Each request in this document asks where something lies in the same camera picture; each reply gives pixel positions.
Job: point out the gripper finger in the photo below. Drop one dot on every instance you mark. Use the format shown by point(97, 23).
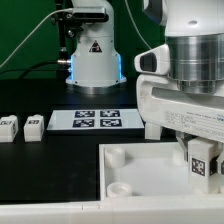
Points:
point(220, 163)

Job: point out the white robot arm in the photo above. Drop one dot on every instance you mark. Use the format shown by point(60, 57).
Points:
point(181, 82)

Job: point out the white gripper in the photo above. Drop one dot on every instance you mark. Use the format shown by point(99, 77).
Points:
point(162, 105)

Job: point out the white square tabletop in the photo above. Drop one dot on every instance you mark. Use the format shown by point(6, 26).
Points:
point(144, 169)

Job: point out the black camera on stand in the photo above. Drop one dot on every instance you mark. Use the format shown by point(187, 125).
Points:
point(70, 20)

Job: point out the white L-shaped fence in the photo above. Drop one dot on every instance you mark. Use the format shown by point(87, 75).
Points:
point(133, 210)

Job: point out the white fiducial marker sheet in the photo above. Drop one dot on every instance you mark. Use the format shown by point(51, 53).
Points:
point(103, 119)

